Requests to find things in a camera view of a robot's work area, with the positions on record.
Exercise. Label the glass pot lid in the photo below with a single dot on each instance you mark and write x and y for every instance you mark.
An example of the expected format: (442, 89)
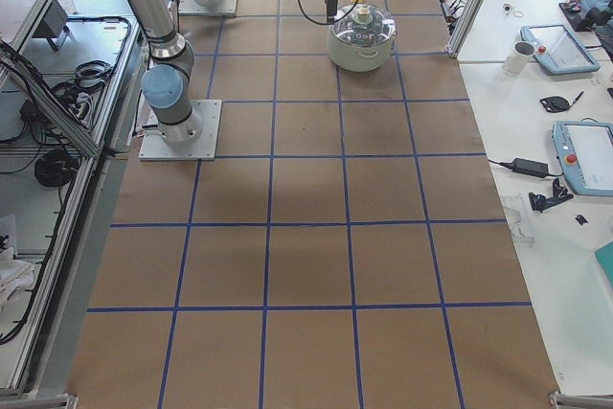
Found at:
(364, 25)

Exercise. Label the pale green cooking pot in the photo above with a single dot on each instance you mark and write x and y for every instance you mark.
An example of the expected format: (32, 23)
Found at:
(358, 59)

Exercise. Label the white mug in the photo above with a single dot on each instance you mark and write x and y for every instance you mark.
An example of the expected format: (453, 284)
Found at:
(521, 54)

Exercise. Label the upper teach pendant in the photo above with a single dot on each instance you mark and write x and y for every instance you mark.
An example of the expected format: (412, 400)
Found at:
(558, 49)

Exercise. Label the teach pendant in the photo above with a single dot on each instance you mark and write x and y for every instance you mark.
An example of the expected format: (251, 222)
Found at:
(584, 151)
(558, 49)

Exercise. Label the black round object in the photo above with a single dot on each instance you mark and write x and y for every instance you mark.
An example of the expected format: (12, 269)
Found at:
(555, 104)

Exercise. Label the black power adapter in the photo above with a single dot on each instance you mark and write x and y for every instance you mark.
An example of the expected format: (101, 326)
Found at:
(530, 167)

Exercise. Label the lower teach pendant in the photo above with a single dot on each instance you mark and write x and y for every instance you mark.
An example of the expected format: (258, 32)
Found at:
(584, 151)

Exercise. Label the teal sheet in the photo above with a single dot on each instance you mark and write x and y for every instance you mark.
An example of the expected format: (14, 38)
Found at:
(604, 257)

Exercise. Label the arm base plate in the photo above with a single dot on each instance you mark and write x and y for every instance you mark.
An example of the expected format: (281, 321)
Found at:
(195, 139)
(208, 8)

